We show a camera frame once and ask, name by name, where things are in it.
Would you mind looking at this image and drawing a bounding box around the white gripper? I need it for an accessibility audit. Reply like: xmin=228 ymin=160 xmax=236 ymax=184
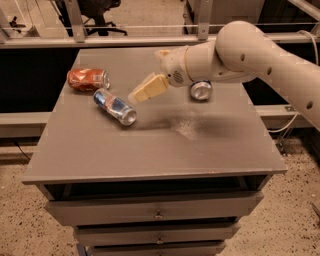
xmin=128 ymin=43 xmax=224 ymax=103

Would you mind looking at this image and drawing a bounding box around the silver blue redbull can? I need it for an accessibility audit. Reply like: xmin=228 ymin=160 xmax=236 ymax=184
xmin=93 ymin=88 xmax=137 ymax=126

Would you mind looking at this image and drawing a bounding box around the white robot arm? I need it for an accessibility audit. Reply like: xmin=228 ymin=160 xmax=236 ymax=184
xmin=128 ymin=21 xmax=320 ymax=130

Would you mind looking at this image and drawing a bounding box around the blue pepsi can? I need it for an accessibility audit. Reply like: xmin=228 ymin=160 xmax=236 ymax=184
xmin=190 ymin=80 xmax=213 ymax=101

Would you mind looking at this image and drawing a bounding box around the crushed orange soda can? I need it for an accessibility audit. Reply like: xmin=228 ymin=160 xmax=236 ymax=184
xmin=67 ymin=68 xmax=110 ymax=91

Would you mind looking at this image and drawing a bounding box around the black office chair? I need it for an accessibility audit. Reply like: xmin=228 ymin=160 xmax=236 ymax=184
xmin=54 ymin=0 xmax=127 ymax=37

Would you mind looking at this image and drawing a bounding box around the grey metal railing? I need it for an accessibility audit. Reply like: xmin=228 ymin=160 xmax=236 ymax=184
xmin=0 ymin=0 xmax=320 ymax=49

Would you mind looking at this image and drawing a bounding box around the grey drawer cabinet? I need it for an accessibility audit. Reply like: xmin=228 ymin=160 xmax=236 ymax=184
xmin=21 ymin=46 xmax=288 ymax=256

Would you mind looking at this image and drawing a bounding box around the top grey drawer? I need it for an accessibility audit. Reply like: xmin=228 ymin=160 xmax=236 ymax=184
xmin=46 ymin=191 xmax=263 ymax=226

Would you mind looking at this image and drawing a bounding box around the grey drawer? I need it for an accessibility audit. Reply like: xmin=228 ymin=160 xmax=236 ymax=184
xmin=75 ymin=222 xmax=240 ymax=246
xmin=46 ymin=191 xmax=263 ymax=226
xmin=92 ymin=241 xmax=225 ymax=256

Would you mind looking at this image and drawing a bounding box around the middle grey drawer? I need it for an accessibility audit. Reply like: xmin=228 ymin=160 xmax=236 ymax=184
xmin=75 ymin=222 xmax=240 ymax=246

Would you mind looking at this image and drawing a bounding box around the bottom grey drawer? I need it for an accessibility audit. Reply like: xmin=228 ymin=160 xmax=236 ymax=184
xmin=92 ymin=241 xmax=225 ymax=256

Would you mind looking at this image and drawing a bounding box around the white cable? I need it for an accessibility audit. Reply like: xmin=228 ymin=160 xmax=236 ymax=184
xmin=267 ymin=29 xmax=320 ymax=134

